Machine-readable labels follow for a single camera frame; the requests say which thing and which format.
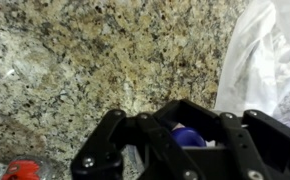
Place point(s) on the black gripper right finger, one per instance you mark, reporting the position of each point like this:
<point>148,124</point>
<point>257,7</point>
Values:
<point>271,140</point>

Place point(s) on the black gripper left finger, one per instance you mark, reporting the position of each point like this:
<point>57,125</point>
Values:
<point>98,150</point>

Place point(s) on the clear plastic bag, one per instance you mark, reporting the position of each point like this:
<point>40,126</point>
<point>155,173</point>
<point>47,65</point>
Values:
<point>268,50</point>

